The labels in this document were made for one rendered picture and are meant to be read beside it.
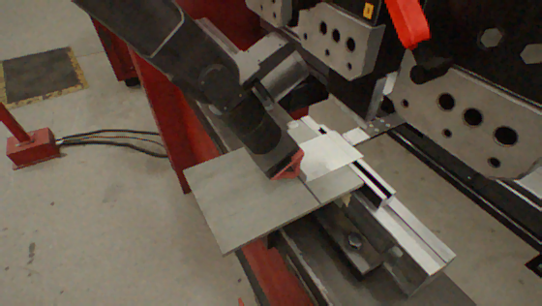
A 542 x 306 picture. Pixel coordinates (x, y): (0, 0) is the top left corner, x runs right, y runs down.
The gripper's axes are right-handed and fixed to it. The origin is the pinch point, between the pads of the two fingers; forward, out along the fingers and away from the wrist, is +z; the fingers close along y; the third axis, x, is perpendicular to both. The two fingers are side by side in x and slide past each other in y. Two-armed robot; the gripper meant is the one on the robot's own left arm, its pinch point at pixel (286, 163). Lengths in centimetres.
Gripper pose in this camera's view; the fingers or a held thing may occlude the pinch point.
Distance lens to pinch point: 51.7
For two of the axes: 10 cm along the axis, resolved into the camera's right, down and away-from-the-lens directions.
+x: -7.7, 6.4, 0.3
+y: -4.9, -6.2, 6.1
